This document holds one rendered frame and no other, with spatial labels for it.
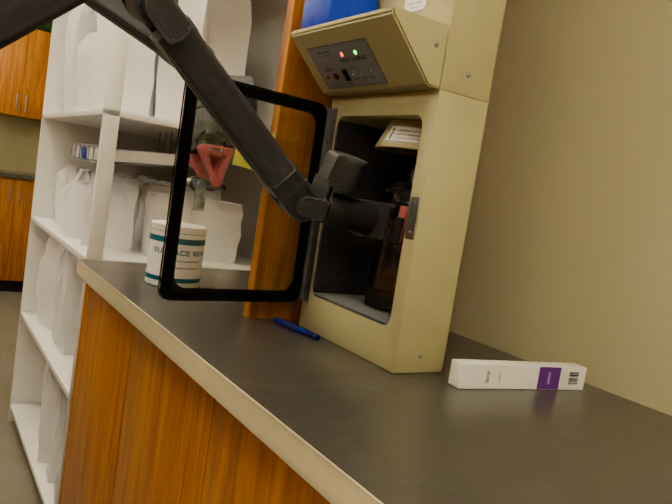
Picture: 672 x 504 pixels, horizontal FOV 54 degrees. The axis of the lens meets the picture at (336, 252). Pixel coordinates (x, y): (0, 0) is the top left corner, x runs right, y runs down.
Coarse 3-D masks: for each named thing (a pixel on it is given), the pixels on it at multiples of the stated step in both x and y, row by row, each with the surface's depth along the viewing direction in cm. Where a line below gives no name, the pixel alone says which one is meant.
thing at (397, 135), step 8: (392, 120) 120; (400, 120) 118; (408, 120) 116; (416, 120) 116; (392, 128) 118; (400, 128) 116; (408, 128) 116; (416, 128) 115; (384, 136) 119; (392, 136) 117; (400, 136) 116; (408, 136) 115; (416, 136) 114; (376, 144) 121; (384, 144) 117; (392, 144) 116; (400, 144) 115; (408, 144) 114; (416, 144) 114; (392, 152) 129; (400, 152) 130; (408, 152) 130; (416, 152) 130
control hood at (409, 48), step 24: (336, 24) 110; (360, 24) 105; (384, 24) 101; (408, 24) 99; (432, 24) 101; (384, 48) 105; (408, 48) 100; (432, 48) 102; (312, 72) 127; (384, 72) 109; (408, 72) 104; (432, 72) 103
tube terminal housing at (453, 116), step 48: (384, 0) 119; (432, 0) 108; (480, 0) 106; (480, 48) 108; (336, 96) 130; (384, 96) 116; (432, 96) 106; (480, 96) 109; (432, 144) 105; (480, 144) 111; (432, 192) 107; (432, 240) 109; (432, 288) 110; (336, 336) 123; (384, 336) 111; (432, 336) 112
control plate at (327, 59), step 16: (320, 48) 118; (336, 48) 115; (352, 48) 111; (368, 48) 108; (320, 64) 122; (336, 64) 118; (352, 64) 114; (368, 64) 111; (336, 80) 122; (352, 80) 118; (368, 80) 114; (384, 80) 110
